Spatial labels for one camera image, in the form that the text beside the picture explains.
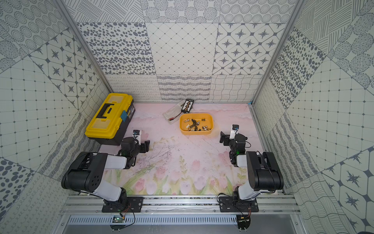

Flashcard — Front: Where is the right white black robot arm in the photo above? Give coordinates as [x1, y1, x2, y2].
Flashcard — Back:
[220, 130, 284, 204]

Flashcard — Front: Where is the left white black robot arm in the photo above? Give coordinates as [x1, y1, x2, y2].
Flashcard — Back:
[61, 136, 150, 205]

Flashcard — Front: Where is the yellow plastic storage tray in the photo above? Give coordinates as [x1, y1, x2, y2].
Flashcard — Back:
[179, 113, 214, 135]

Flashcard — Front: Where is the yellow plastic toolbox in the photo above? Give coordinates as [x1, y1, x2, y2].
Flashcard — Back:
[85, 93, 135, 146]

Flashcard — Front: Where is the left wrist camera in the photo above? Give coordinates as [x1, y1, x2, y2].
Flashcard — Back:
[132, 130, 141, 145]

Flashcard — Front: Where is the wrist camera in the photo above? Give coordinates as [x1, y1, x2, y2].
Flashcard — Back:
[132, 130, 141, 145]
[229, 124, 239, 139]

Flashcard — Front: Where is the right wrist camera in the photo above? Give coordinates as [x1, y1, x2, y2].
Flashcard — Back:
[229, 124, 239, 139]

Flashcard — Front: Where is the clear plastic bag with cable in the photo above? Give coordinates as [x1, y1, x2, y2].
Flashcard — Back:
[163, 100, 185, 124]

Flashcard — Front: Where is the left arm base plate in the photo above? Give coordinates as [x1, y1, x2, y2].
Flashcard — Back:
[101, 197, 144, 213]

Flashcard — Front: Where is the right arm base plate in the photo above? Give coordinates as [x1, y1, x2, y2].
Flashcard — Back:
[217, 196, 259, 213]

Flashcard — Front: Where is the aluminium front rail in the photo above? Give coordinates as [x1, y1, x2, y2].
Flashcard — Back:
[61, 195, 301, 215]

